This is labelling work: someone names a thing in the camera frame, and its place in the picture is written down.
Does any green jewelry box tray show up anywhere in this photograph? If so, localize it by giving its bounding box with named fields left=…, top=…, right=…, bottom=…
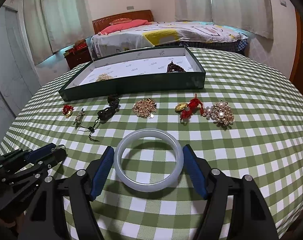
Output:
left=59, top=46, right=206, bottom=102

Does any gold pearl brooch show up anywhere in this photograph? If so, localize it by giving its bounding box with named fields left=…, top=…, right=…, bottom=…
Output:
left=202, top=100, right=235, bottom=127

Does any red gold small charm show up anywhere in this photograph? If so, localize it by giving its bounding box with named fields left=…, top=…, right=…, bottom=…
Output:
left=62, top=105, right=74, bottom=118

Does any red box on nightstand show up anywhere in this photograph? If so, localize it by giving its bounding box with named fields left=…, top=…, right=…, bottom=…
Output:
left=73, top=39, right=87, bottom=51

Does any white jade bangle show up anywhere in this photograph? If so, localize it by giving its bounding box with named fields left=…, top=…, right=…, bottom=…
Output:
left=113, top=128, right=184, bottom=192

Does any white curtain left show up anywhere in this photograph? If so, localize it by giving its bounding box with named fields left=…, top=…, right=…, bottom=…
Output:
left=23, top=0, right=93, bottom=64

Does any white curtain right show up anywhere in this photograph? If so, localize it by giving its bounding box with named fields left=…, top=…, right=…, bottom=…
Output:
left=175, top=0, right=274, bottom=40

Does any left hand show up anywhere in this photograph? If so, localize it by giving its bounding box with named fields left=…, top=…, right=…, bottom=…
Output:
left=0, top=211, right=25, bottom=240

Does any wooden headboard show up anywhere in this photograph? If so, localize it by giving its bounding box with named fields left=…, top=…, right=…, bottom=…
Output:
left=92, top=10, right=154, bottom=34

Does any white pearl bracelet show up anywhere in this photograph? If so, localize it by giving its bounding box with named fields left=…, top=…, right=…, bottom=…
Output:
left=95, top=73, right=115, bottom=82

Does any green checkered tablecloth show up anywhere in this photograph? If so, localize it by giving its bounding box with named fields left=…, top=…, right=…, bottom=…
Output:
left=0, top=49, right=303, bottom=239

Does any pink pillow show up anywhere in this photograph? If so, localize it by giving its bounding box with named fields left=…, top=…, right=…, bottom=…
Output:
left=98, top=19, right=152, bottom=35

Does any bed with patterned cover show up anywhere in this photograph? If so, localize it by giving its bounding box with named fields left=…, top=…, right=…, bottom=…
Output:
left=89, top=21, right=248, bottom=60

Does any dark wooden nightstand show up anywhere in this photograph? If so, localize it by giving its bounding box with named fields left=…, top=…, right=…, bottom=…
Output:
left=64, top=46, right=92, bottom=70

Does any white curtain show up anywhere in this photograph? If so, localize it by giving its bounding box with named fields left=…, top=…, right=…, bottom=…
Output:
left=23, top=0, right=93, bottom=64
left=175, top=0, right=274, bottom=40

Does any gold bead bracelet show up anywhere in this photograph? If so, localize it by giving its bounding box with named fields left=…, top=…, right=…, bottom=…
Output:
left=131, top=97, right=158, bottom=119

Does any red knot gold charm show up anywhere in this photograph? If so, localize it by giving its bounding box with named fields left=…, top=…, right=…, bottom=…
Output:
left=175, top=94, right=205, bottom=123

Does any dark red bead bracelet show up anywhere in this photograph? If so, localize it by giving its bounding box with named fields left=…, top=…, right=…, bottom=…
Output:
left=166, top=60, right=187, bottom=74

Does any black pendant with cord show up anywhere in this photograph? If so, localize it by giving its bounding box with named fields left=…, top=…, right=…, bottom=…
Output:
left=74, top=95, right=120, bottom=142

